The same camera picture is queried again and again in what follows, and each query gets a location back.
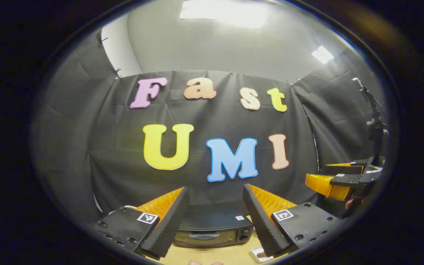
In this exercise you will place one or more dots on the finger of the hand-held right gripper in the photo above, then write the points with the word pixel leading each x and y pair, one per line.
pixel 326 186
pixel 344 170

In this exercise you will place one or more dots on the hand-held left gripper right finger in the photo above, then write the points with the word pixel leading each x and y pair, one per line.
pixel 261 221

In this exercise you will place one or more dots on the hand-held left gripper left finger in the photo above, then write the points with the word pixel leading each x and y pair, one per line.
pixel 168 224

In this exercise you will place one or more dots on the red raw meat piece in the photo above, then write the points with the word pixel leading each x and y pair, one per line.
pixel 260 254

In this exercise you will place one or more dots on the black electric oven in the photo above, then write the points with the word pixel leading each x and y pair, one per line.
pixel 212 224

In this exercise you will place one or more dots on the white ribbed tray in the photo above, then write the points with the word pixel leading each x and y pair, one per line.
pixel 258 259

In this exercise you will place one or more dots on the black backdrop cloth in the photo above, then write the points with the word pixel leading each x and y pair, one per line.
pixel 204 121

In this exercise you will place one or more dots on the small ceiling light panel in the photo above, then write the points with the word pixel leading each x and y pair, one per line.
pixel 322 55

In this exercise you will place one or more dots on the large ceiling light panel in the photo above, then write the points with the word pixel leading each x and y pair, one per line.
pixel 223 13

